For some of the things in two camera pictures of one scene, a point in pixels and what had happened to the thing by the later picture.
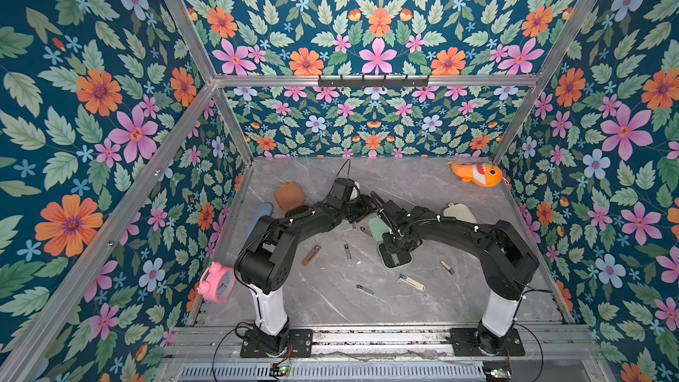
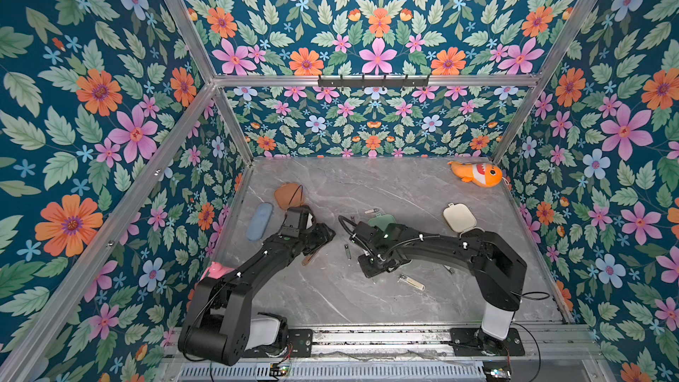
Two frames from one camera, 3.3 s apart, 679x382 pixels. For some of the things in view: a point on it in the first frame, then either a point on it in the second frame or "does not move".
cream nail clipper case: [460, 211] does not move
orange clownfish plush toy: [482, 174] does not move
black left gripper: [364, 208] → [322, 236]
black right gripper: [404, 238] → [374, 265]
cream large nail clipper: [408, 279] does not move
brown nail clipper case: [288, 194] does not move
